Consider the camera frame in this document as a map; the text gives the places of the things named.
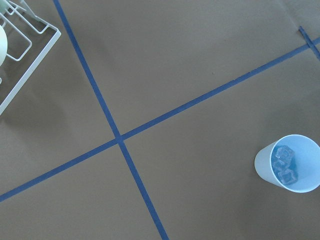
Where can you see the light blue plastic cup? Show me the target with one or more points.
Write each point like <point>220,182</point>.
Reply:
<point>307,160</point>

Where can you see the pale green cup in rack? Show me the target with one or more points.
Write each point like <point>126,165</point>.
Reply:
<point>3,45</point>

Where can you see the clear ice cubes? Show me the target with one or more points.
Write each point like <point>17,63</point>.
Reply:
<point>283,162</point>

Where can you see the white wire cup rack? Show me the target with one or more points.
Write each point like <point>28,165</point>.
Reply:
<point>29,40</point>

